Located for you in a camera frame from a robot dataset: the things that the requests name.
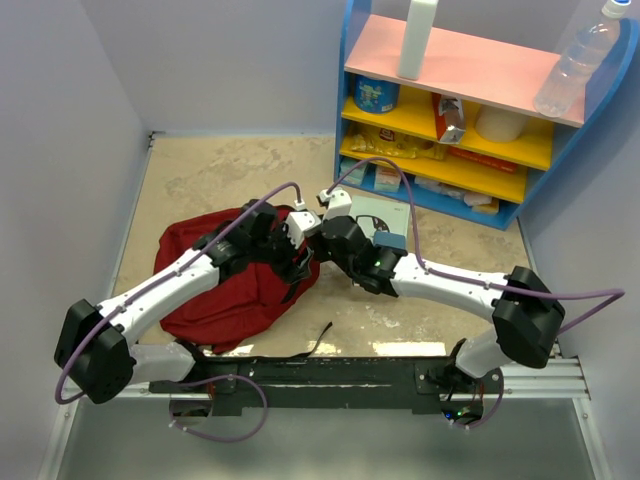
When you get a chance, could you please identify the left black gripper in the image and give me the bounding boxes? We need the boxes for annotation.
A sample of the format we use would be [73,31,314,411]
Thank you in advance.
[250,218,313,284]

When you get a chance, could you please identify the blue wallet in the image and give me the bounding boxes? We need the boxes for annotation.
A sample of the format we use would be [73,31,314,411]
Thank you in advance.
[373,231,407,253]

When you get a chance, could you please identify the red backpack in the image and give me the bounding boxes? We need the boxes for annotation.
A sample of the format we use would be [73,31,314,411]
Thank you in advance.
[153,208,320,354]

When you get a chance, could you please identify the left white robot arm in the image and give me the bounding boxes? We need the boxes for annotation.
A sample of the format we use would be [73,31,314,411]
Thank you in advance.
[54,200,322,404]

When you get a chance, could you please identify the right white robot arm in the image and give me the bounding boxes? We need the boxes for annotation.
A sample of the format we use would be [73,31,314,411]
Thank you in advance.
[310,216,565,393]

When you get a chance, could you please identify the pink tissue pack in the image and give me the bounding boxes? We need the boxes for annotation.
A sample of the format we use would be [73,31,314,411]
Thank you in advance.
[374,165,402,193]

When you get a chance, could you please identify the teal tissue pack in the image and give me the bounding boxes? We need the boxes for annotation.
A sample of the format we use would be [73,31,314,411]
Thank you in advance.
[339,157,368,185]

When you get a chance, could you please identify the yellow snack bag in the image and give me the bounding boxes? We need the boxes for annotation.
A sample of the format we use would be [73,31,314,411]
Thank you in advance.
[348,123,448,161]

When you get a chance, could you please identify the white booklet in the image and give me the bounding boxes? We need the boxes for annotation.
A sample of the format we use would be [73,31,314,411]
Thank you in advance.
[350,196,410,239]

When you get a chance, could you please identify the white wrapped packs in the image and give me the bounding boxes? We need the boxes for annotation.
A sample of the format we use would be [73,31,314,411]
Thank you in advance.
[414,176,500,215]

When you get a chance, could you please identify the red flat box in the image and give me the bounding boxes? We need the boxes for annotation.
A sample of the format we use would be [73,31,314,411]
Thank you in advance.
[447,146,518,174]

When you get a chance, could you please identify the blue round tin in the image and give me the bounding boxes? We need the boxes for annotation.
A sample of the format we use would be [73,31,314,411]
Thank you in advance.
[354,75,400,114]

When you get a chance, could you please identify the blue wooden shelf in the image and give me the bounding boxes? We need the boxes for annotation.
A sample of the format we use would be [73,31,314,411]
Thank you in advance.
[334,1,639,230]

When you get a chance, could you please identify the red snack box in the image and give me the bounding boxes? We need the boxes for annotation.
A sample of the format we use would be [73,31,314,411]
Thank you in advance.
[432,93,466,145]

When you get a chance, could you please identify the white paper roll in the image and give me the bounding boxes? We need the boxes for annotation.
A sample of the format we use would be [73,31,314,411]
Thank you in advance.
[475,105,529,143]

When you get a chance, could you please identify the white bottle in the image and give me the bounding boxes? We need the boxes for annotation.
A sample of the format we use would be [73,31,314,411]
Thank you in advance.
[396,0,439,80]

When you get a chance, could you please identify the clear plastic water bottle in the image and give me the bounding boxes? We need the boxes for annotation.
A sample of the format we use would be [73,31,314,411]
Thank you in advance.
[533,0,631,118]

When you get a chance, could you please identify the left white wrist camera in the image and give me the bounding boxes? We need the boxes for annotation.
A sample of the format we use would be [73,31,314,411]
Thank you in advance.
[285,211,321,249]

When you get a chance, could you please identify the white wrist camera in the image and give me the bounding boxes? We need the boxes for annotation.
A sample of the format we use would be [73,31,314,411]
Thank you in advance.
[317,187,352,222]
[285,211,321,249]

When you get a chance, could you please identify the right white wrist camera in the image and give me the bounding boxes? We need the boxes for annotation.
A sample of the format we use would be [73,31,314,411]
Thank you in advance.
[317,187,352,222]

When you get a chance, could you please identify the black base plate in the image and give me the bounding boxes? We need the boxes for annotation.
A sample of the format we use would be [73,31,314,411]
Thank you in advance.
[149,357,503,420]

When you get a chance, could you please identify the aluminium rail frame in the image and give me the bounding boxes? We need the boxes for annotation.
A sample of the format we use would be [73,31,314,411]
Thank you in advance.
[39,135,607,479]

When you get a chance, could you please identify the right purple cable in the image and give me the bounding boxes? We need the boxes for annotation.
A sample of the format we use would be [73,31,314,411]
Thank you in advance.
[327,156,626,430]

